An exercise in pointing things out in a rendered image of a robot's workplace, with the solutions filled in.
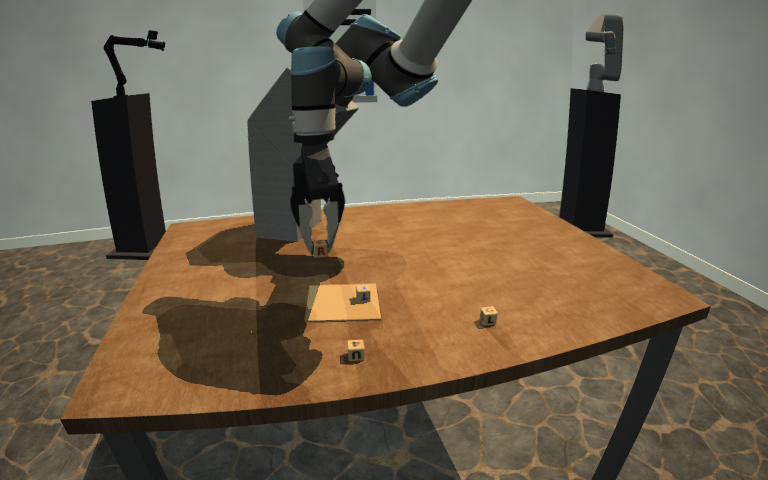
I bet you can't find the beige letter block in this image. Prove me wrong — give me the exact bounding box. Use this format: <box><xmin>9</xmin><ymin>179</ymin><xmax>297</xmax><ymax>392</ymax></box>
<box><xmin>313</xmin><ymin>239</ymin><xmax>328</xmax><ymax>258</ymax></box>
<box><xmin>356</xmin><ymin>285</ymin><xmax>371</xmax><ymax>303</ymax></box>
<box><xmin>480</xmin><ymin>307</ymin><xmax>498</xmax><ymax>326</ymax></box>
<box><xmin>347</xmin><ymin>340</ymin><xmax>365</xmax><ymax>361</ymax></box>

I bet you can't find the light orange mat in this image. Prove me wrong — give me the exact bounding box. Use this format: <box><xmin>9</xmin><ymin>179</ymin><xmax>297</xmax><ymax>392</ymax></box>
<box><xmin>305</xmin><ymin>284</ymin><xmax>381</xmax><ymax>322</ymax></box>

